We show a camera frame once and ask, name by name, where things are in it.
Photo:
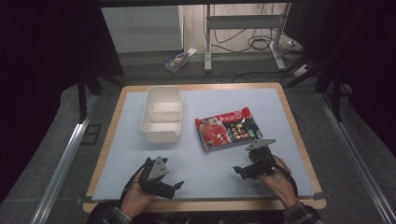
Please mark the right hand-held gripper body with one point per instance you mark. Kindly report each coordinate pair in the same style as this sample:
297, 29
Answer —
261, 158

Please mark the person's right hand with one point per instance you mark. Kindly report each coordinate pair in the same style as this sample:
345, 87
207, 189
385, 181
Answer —
277, 186

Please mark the person's left hand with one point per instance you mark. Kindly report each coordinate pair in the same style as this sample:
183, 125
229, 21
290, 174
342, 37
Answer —
135, 199

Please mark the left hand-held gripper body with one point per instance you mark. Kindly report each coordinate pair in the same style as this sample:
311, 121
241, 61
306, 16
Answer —
157, 169

